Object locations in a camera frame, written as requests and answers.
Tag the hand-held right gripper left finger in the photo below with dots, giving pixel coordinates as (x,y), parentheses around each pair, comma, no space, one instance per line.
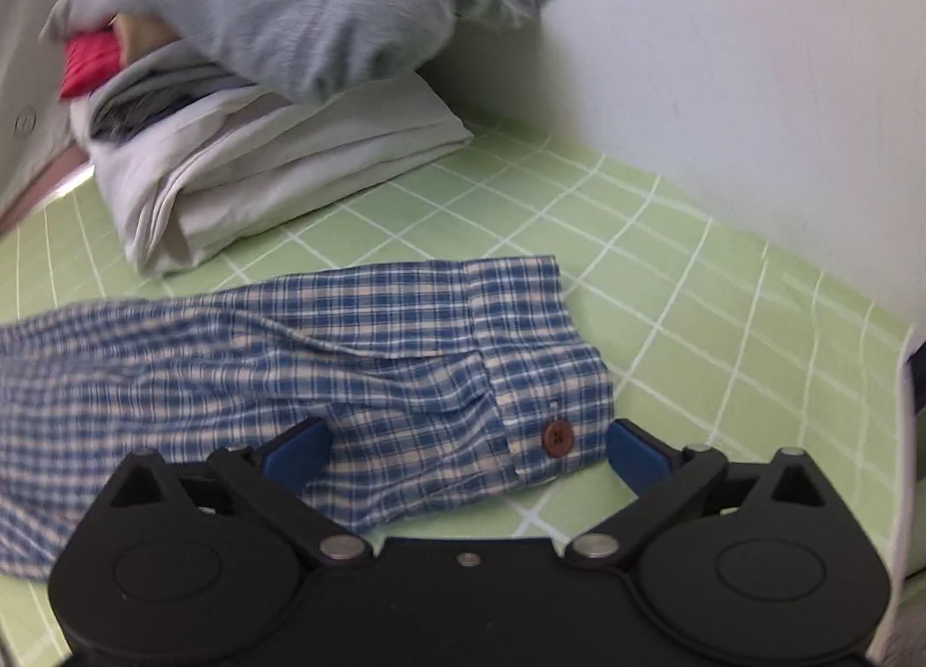
(295,456)

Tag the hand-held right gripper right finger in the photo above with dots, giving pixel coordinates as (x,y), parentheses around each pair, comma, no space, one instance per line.
(640,458)

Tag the blue plaid shirt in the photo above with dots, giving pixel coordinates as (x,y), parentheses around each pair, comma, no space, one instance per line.
(289,363)

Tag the green grid mat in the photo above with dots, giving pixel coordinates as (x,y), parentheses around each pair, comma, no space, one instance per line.
(687,348)

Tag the white folded cloth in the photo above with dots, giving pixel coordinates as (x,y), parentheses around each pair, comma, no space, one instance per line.
(289,160)

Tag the pink cloth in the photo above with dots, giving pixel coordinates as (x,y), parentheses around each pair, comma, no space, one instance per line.
(43,186)

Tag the red checked cloth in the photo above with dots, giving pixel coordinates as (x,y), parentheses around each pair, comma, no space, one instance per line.
(90,66)

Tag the beige folded cloth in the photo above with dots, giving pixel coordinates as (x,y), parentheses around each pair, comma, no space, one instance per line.
(141,34)

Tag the grey sweatshirt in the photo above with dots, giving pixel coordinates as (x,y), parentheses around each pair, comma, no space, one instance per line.
(289,1)

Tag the grey carrot print sheet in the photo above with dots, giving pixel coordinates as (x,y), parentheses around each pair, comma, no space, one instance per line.
(22,81)

